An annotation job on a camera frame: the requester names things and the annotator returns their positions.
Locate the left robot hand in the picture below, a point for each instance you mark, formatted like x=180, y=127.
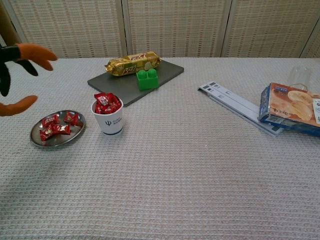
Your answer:
x=30, y=53

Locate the red candy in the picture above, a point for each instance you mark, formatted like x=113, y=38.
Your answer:
x=114, y=106
x=50, y=121
x=71, y=117
x=100, y=109
x=47, y=133
x=103, y=100
x=62, y=129

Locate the round metal plate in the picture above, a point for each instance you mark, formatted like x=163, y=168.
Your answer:
x=70, y=138

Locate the white paper cup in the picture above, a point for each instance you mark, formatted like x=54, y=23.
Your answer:
x=112, y=125

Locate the woven folding screen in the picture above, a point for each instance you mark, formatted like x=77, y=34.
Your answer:
x=75, y=25

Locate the grey laptop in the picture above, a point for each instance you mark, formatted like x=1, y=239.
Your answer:
x=117, y=85

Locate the gold snack pack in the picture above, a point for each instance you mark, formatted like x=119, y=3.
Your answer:
x=130, y=65

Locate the green toy brick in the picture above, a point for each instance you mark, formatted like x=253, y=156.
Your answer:
x=147, y=83

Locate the beige woven tablecloth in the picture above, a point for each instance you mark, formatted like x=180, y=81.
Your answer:
x=175, y=175

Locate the long white paper box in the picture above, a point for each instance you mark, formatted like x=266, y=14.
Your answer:
x=235, y=104
x=240, y=98

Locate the blue orange cookie box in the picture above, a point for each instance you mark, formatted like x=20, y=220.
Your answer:
x=287, y=105

